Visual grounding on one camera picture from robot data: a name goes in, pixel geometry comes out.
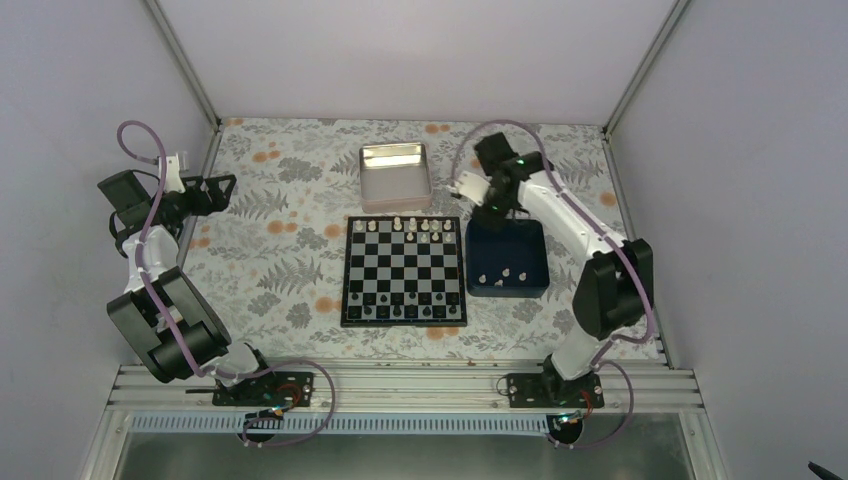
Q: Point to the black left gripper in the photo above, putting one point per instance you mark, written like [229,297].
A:
[216,203]

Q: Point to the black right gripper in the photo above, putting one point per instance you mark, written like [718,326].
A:
[477,215]

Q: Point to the blue plastic piece tray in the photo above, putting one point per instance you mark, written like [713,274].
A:
[509,263]

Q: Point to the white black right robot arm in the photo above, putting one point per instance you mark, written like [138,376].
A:
[614,298]

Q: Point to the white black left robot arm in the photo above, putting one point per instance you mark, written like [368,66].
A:
[170,326]

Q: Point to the black silver chess board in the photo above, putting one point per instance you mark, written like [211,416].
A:
[402,261]

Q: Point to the black chess piece row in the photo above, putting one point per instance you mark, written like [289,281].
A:
[404,306]

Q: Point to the pink metal tin box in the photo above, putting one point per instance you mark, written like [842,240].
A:
[394,177]

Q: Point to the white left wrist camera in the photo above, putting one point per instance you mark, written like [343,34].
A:
[171,168]

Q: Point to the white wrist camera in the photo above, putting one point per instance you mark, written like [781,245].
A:
[471,186]
[171,168]

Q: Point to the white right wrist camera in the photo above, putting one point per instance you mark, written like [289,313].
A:
[471,186]

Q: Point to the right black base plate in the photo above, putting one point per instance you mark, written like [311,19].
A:
[542,390]

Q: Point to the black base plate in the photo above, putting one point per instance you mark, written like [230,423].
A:
[542,390]
[276,389]

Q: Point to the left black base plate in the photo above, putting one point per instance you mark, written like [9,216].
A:
[276,389]

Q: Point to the aluminium rail frame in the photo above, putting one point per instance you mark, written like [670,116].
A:
[449,387]

